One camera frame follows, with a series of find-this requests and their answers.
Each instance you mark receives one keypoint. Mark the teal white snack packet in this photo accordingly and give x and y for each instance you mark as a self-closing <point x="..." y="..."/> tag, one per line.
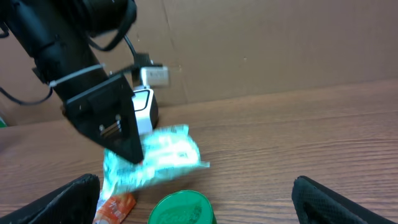
<point x="169" y="153"/>

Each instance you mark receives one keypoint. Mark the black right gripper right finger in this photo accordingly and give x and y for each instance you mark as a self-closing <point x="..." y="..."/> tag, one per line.
<point x="316" y="204"/>

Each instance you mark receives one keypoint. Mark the orange white small packet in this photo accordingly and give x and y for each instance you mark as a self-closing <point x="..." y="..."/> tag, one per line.
<point x="113" y="210"/>

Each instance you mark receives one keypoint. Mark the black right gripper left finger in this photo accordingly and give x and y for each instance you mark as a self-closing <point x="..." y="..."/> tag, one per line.
<point x="73" y="203"/>

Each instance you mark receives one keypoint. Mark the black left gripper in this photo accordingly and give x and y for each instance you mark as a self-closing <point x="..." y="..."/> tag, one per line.
<point x="105" y="114"/>

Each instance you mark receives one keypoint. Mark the white barcode scanner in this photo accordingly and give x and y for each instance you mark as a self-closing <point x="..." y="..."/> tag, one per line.
<point x="146" y="110"/>

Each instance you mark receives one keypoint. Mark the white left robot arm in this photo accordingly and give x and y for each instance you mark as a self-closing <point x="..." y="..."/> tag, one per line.
<point x="58" y="35"/>

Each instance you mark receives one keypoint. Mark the green lid jar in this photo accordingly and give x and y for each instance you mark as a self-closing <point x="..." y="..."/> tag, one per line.
<point x="183" y="207"/>

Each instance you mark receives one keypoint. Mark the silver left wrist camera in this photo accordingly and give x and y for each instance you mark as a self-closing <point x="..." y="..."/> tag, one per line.
<point x="155" y="76"/>

